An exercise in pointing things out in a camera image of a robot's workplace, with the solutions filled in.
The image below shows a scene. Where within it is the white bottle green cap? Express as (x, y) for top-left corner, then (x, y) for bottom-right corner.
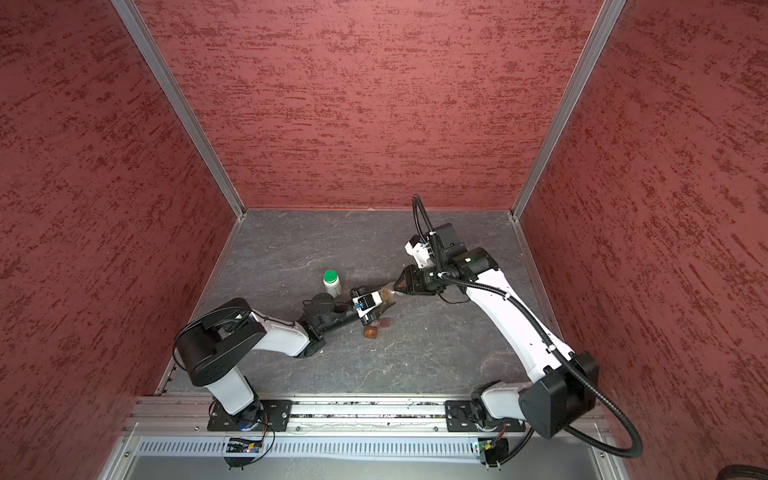
(323, 270), (342, 298)

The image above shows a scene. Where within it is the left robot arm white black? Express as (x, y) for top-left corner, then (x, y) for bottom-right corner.
(173, 286), (394, 416)

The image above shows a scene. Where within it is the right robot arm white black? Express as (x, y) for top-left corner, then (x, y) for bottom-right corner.
(395, 242), (599, 439)

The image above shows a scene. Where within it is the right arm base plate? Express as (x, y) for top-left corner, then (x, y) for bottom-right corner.
(444, 400), (526, 433)

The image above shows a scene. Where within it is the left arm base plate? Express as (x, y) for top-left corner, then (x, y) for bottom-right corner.
(207, 400), (293, 433)

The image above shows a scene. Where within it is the white slotted cable duct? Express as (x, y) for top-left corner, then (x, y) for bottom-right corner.
(135, 436), (480, 463)

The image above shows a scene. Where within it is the right black corrugated cable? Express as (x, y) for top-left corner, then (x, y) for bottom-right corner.
(411, 194), (644, 460)

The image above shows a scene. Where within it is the aluminium frame rail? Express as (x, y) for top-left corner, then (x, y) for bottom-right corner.
(124, 394), (610, 437)

